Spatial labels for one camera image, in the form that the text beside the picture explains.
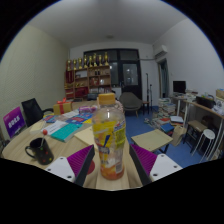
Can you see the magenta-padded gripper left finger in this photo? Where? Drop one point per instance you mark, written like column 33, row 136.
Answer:
column 60, row 168

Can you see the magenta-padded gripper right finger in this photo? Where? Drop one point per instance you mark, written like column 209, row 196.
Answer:
column 165, row 166

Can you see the yellow-labelled orange drink bottle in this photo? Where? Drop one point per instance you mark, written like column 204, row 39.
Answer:
column 108, row 133

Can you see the black polka-dot mug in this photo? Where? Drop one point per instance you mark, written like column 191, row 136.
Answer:
column 42, row 154

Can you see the small light wooden table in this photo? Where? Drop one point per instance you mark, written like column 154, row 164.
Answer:
column 151, row 140

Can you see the flat round red coaster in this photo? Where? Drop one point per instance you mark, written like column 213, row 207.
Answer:
column 92, row 167

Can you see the beige paper bag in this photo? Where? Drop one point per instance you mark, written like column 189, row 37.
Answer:
column 178, row 135

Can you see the teal book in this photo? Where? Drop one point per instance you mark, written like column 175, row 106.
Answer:
column 66, row 132

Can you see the red-ball stirrer stick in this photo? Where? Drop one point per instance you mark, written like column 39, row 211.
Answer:
column 44, row 132

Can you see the beige notebook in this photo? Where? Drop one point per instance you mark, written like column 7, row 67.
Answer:
column 85, row 136

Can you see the white printed booklet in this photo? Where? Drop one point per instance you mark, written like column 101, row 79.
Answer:
column 55, row 126

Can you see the pale yellow notepad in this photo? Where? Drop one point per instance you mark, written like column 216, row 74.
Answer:
column 37, row 127

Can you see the small colourful booklet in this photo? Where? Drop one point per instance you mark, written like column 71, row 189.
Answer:
column 50, row 118

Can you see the brown wooden stool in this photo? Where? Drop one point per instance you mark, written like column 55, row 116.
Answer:
column 196, row 126

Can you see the pile of books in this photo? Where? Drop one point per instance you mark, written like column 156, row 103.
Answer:
column 165, row 113

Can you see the blue colourful book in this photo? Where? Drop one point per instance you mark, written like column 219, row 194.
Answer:
column 79, row 118

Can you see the white round stool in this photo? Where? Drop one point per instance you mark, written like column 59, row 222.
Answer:
column 208, row 134

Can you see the yellow gift box red ribbon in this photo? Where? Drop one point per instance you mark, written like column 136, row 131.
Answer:
column 62, row 107

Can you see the black office chair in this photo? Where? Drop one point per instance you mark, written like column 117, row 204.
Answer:
column 32, row 111

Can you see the purple sign board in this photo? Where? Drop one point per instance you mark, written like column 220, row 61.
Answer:
column 14, row 122

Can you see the pink patterned pouch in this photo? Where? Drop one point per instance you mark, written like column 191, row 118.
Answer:
column 87, row 109

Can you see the long wooden side desk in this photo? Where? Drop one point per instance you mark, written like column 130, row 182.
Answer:
column 208, row 111

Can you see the grey armchair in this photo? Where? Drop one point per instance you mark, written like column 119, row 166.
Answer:
column 130, row 101

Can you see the black microphone stand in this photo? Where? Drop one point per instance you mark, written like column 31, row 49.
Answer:
column 147, row 90

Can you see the black computer monitor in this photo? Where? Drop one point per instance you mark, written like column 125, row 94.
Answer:
column 179, row 86

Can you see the wooden shelf unit with trophies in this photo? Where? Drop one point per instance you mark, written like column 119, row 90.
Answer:
column 88, row 80

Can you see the black framed glass door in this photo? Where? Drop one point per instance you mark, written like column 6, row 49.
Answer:
column 130, row 75

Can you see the white wall air conditioner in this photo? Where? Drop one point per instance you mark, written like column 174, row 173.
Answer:
column 161, row 51

